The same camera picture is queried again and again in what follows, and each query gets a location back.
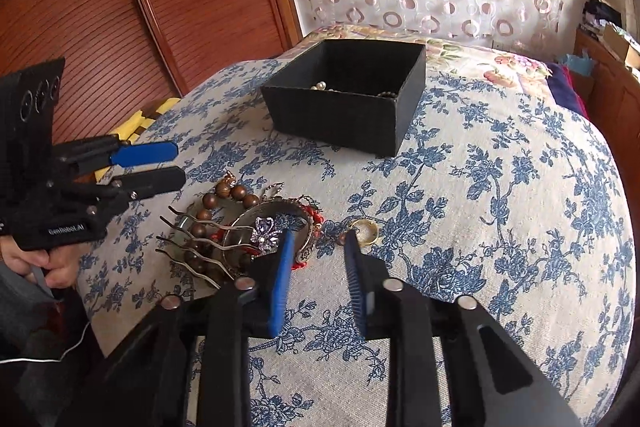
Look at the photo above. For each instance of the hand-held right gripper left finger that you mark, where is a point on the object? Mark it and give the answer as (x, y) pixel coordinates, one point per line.
(282, 287)

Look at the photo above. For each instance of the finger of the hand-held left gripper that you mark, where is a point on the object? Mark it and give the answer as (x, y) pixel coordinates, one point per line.
(145, 154)
(155, 182)

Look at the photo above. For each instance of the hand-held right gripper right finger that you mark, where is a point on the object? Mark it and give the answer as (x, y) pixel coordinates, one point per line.
(356, 287)

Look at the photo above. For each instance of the metal hair comb purple flower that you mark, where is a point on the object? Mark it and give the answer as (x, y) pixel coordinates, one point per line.
(265, 232)

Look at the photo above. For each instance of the grey-green jade bangle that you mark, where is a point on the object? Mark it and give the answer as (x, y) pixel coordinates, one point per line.
(270, 206)

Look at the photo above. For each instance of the black cardboard box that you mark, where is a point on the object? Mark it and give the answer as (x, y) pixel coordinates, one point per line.
(340, 117)

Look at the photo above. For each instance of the person's left forearm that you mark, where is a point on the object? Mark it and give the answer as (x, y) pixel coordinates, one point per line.
(20, 307)

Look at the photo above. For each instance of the person's left hand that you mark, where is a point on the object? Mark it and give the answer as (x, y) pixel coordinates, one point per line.
(55, 264)

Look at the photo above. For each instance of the blue floral bed cloth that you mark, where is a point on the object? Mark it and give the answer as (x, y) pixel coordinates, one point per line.
(450, 207)

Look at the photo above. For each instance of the purple blanket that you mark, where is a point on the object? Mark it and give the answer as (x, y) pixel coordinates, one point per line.
(567, 87)

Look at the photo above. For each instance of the light blue plastic bag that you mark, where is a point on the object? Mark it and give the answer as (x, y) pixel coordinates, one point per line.
(580, 63)

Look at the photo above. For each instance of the wooden side cabinet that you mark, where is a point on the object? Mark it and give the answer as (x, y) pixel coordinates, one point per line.
(610, 97)

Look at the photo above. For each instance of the open cardboard box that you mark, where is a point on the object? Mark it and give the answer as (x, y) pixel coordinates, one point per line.
(619, 41)

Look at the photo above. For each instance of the pile of dark clothes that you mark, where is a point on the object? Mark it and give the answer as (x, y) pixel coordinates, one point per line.
(597, 14)

